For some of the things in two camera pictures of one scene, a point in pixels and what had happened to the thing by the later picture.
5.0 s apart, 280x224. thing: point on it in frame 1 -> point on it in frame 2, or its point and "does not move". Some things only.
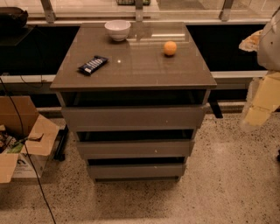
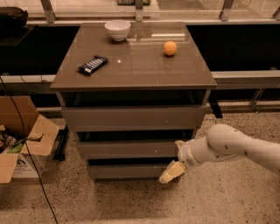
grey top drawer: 134,118 does not move
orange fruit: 170,47 does not move
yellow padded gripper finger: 263,99 -> 174,170
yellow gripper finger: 251,44 -> 179,143
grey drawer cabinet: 136,104 does not move
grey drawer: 136,149 does not move
